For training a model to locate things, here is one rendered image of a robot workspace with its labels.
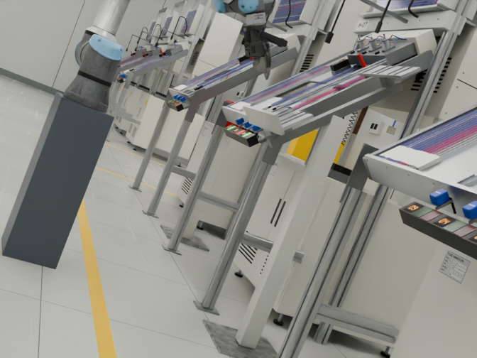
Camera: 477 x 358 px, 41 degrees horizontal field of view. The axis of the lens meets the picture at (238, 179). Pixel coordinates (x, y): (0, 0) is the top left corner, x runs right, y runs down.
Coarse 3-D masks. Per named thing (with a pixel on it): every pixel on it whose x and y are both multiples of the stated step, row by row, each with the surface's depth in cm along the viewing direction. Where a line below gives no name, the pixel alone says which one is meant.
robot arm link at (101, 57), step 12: (96, 36) 211; (84, 48) 216; (96, 48) 209; (108, 48) 210; (120, 48) 214; (84, 60) 211; (96, 60) 210; (108, 60) 210; (120, 60) 215; (96, 72) 210; (108, 72) 212
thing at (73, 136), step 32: (64, 128) 207; (96, 128) 211; (32, 160) 219; (64, 160) 209; (96, 160) 213; (32, 192) 208; (64, 192) 212; (32, 224) 210; (64, 224) 214; (32, 256) 212
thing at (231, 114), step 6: (222, 108) 299; (228, 108) 290; (228, 114) 293; (234, 114) 281; (240, 114) 271; (228, 120) 299; (234, 120) 286; (246, 120) 264; (258, 132) 254; (264, 132) 247
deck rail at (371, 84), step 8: (416, 56) 247; (424, 56) 248; (432, 56) 248; (400, 64) 245; (408, 64) 246; (416, 64) 247; (424, 64) 248; (416, 72) 248; (368, 80) 243; (376, 80) 244; (400, 80) 247; (352, 88) 242; (360, 88) 243; (368, 88) 244; (376, 88) 245; (336, 96) 241; (344, 96) 242; (352, 96) 242; (360, 96) 243; (312, 104) 239; (320, 104) 240; (328, 104) 240; (336, 104) 241; (312, 112) 239; (320, 112) 240
